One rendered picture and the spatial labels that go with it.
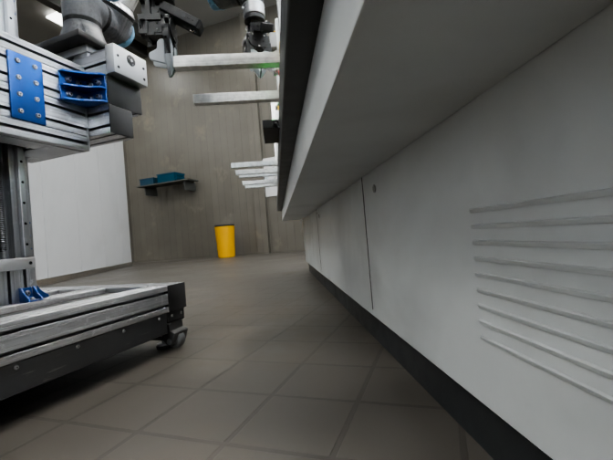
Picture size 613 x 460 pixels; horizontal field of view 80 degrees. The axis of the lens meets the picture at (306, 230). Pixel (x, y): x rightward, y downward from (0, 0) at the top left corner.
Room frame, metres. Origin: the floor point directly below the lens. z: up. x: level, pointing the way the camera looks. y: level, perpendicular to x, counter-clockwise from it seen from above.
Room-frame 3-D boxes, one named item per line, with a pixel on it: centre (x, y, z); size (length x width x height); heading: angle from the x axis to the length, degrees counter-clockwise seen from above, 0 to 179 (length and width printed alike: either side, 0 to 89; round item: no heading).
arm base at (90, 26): (1.23, 0.70, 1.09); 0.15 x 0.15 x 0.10
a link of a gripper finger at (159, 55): (0.95, 0.34, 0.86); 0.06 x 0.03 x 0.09; 95
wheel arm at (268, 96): (1.23, 0.12, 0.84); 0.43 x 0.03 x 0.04; 95
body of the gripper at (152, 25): (0.96, 0.35, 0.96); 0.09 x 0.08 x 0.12; 95
